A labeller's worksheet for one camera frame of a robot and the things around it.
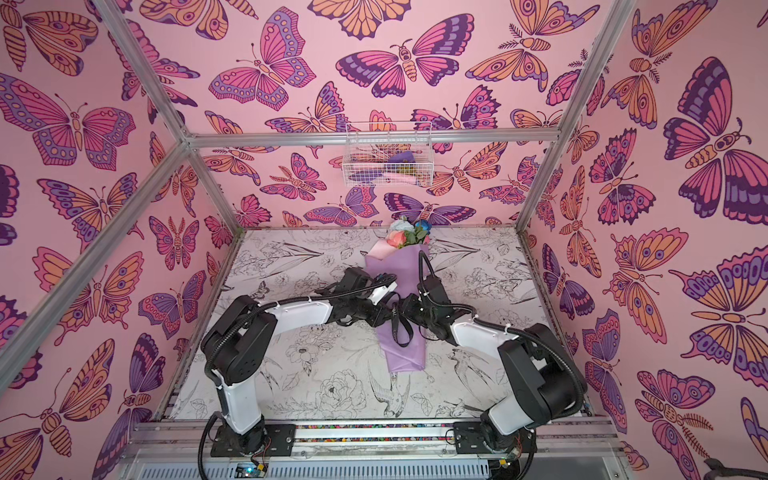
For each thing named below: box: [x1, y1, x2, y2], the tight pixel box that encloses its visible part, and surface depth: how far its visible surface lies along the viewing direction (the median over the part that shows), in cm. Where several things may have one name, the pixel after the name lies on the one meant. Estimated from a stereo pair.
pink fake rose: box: [386, 230, 407, 249], surface depth 112 cm
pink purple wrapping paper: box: [364, 239, 430, 373], surface depth 89 cm
